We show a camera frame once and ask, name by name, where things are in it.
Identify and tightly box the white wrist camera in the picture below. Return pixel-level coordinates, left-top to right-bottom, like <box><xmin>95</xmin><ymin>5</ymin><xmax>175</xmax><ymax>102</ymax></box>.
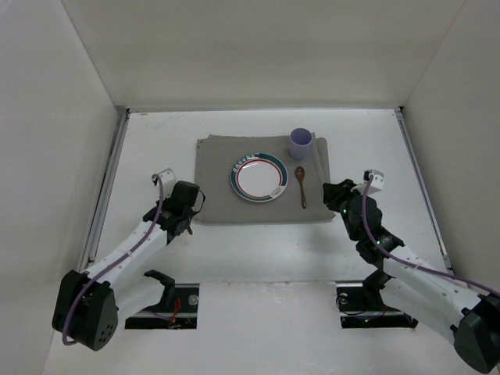
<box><xmin>152</xmin><ymin>168</ymin><xmax>177</xmax><ymax>195</ymax></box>
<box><xmin>363</xmin><ymin>170</ymin><xmax>384</xmax><ymax>195</ymax></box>

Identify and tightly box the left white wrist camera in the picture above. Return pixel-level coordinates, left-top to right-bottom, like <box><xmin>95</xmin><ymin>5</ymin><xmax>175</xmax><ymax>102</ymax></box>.
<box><xmin>152</xmin><ymin>168</ymin><xmax>177</xmax><ymax>195</ymax></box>

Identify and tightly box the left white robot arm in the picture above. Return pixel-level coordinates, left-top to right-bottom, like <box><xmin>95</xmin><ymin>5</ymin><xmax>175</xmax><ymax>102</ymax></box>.
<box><xmin>52</xmin><ymin>174</ymin><xmax>205</xmax><ymax>352</ymax></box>

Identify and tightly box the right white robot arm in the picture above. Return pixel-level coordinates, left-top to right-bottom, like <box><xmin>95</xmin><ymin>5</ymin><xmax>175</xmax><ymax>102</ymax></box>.
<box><xmin>323</xmin><ymin>172</ymin><xmax>499</xmax><ymax>374</ymax></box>

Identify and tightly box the left aluminium rail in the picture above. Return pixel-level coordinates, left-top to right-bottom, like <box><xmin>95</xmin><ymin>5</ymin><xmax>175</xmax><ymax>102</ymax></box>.
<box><xmin>77</xmin><ymin>105</ymin><xmax>130</xmax><ymax>271</ymax></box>

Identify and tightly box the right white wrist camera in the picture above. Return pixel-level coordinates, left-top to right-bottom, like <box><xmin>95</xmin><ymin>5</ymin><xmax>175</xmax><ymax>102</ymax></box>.
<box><xmin>363</xmin><ymin>170</ymin><xmax>384</xmax><ymax>195</ymax></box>

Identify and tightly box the grey cloth placemat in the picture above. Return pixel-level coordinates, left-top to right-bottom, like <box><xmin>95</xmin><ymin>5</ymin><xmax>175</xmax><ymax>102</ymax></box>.
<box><xmin>195</xmin><ymin>134</ymin><xmax>334</xmax><ymax>225</ymax></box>

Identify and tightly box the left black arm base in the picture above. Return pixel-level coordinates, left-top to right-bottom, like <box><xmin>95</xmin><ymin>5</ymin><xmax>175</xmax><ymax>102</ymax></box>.
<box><xmin>124</xmin><ymin>270</ymin><xmax>200</xmax><ymax>330</ymax></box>

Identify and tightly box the aluminium rail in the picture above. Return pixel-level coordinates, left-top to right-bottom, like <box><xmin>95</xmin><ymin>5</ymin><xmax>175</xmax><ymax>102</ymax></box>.
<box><xmin>395</xmin><ymin>106</ymin><xmax>454</xmax><ymax>273</ymax></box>
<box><xmin>77</xmin><ymin>105</ymin><xmax>130</xmax><ymax>271</ymax></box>

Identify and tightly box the brown wooden spoon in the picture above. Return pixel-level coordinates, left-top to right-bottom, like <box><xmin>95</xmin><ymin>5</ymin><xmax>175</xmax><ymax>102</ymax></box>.
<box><xmin>295</xmin><ymin>166</ymin><xmax>307</xmax><ymax>209</ymax></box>

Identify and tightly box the right aluminium rail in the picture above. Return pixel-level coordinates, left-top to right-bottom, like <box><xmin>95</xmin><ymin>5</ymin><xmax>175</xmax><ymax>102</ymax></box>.
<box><xmin>395</xmin><ymin>106</ymin><xmax>454</xmax><ymax>273</ymax></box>

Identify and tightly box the white plate green rim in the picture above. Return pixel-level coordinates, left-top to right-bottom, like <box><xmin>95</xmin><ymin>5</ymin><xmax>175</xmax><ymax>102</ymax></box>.
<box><xmin>230</xmin><ymin>152</ymin><xmax>289</xmax><ymax>203</ymax></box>

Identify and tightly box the lilac plastic cup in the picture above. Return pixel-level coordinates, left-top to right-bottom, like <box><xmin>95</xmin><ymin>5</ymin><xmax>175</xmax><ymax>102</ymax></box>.
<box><xmin>289</xmin><ymin>128</ymin><xmax>313</xmax><ymax>160</ymax></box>

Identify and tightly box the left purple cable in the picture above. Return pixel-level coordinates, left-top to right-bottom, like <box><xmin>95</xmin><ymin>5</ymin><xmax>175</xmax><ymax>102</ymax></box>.
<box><xmin>61</xmin><ymin>173</ymin><xmax>165</xmax><ymax>347</ymax></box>

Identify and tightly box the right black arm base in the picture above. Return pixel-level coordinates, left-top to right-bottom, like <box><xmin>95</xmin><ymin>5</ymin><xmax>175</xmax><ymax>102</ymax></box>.
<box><xmin>335</xmin><ymin>270</ymin><xmax>419</xmax><ymax>329</ymax></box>

